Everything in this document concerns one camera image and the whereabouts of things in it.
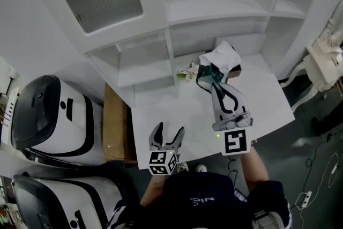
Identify cream vanity table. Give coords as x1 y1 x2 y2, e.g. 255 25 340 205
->
278 42 343 113

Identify person's left white shoe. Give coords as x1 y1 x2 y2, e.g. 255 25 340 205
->
176 161 189 174

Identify brown wooden organizer box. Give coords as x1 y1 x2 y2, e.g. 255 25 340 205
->
227 47 243 80

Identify small white flower bouquet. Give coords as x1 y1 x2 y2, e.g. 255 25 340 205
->
176 61 200 83

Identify person's left forearm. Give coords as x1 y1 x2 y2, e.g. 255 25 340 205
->
140 173 167 207

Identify white and green plastic bag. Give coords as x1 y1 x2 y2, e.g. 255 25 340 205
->
196 40 242 92

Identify brown cardboard box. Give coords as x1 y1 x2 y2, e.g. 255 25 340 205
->
103 83 138 162

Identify white desk with hutch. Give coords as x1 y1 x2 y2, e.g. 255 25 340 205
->
21 0 322 110

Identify white black robot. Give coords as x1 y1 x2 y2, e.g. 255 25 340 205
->
10 75 108 167
12 174 126 229

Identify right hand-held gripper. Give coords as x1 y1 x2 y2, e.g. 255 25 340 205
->
210 82 253 156

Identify white power strip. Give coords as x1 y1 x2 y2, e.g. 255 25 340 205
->
301 190 313 209

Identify cream oval vanity mirror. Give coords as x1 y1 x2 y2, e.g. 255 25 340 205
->
325 0 343 47

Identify black floor cable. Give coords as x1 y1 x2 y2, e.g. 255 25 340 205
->
289 131 341 210

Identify person's dark shirt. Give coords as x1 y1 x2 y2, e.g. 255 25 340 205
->
107 171 292 229

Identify person's right forearm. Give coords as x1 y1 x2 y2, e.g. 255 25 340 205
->
239 146 270 193

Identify white floor cable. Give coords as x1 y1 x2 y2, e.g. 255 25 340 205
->
294 152 341 223

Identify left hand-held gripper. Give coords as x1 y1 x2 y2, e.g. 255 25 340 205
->
148 122 186 176

